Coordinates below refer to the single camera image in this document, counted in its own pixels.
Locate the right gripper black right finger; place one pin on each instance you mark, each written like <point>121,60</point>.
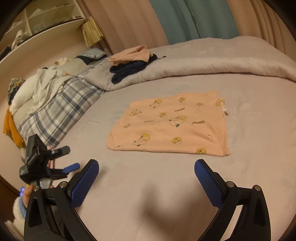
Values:
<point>253,222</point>

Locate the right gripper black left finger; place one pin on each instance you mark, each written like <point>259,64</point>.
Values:
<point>51,213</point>

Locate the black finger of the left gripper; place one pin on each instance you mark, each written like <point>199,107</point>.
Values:
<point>57,174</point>
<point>57,153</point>

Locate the peach cartoon print pajama top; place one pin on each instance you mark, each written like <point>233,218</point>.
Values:
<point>192,123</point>

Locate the white crumpled clothes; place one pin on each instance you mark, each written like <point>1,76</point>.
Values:
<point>41,88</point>

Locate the plaid grey pillow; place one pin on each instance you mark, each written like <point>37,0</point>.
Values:
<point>58,117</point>

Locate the light blue fuzzy sleeve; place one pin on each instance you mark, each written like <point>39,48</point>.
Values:
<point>16,227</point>

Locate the orange cloth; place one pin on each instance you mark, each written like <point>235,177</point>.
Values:
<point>10,130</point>

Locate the pink bed sheet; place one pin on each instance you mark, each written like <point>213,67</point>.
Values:
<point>156,196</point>

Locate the dark navy garment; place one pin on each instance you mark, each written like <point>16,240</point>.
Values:
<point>124,70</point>

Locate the striped blue folded cloth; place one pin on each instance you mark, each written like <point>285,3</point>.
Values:
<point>91,55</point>

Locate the white wardrobe shelf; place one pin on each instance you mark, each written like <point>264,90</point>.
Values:
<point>36,24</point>

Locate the straw tassel hanging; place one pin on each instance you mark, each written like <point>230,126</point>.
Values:
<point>91,32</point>

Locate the peach folded garment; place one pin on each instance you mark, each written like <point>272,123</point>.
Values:
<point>138,53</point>

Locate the pink curtain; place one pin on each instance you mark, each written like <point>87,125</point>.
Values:
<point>126,24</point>

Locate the pink folded duvet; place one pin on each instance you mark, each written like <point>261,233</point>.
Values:
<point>243,54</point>

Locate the teal curtain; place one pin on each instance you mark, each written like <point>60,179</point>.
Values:
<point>185,20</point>

